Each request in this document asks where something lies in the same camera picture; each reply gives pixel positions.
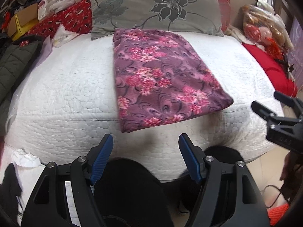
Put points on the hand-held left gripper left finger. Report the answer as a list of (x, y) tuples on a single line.
[(103, 158)]

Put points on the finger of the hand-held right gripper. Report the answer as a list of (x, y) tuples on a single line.
[(261, 110), (286, 98)]

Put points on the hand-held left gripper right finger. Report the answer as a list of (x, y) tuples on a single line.
[(189, 158)]

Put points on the purple floral garment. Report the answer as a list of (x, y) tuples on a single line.
[(161, 75)]

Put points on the red pillow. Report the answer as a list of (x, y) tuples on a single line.
[(267, 61)]

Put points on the person's left leg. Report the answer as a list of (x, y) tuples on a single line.
[(132, 189)]

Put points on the white quilted bedspread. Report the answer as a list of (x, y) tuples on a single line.
[(71, 99)]

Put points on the plastic-wrapped doll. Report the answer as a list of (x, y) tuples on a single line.
[(260, 30)]

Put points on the crumpled white tissue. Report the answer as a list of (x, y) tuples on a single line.
[(26, 159)]

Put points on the orange knitted item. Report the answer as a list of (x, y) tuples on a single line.
[(279, 215)]

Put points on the black cloth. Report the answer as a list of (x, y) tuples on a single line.
[(10, 186)]

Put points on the pale purple sheet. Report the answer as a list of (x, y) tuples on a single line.
[(46, 48)]

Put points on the dark green padded jacket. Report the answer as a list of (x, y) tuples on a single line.
[(14, 63)]

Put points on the clear plastic packet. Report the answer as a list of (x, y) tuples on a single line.
[(62, 34)]

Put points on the red floral sheet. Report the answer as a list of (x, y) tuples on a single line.
[(75, 14)]

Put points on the grey flower-print pillow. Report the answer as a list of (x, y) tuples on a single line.
[(142, 16)]

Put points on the yellow box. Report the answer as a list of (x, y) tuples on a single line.
[(21, 29)]

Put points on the white plastic bag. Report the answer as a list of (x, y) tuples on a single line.
[(60, 3)]

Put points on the cardboard box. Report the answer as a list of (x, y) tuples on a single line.
[(26, 16)]

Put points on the white pink-label packet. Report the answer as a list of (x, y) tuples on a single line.
[(43, 8)]

